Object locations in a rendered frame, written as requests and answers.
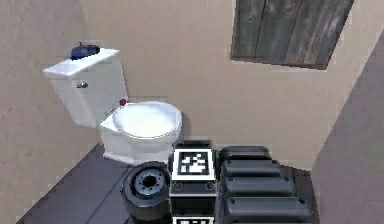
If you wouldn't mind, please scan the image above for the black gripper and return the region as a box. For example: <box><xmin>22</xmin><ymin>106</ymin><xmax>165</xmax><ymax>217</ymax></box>
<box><xmin>120</xmin><ymin>161</ymin><xmax>172</xmax><ymax>223</ymax></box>

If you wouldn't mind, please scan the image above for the white toilet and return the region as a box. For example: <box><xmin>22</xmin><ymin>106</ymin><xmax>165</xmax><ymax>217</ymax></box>
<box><xmin>42</xmin><ymin>48</ymin><xmax>184</xmax><ymax>166</ymax></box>

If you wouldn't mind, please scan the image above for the dark blue round object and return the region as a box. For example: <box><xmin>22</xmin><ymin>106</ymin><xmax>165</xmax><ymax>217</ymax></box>
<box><xmin>70</xmin><ymin>41</ymin><xmax>101</xmax><ymax>61</ymax></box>

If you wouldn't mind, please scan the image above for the dark grey wooden picture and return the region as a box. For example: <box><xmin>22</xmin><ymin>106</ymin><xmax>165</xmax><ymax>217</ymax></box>
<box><xmin>230</xmin><ymin>0</ymin><xmax>355</xmax><ymax>71</ymax></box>

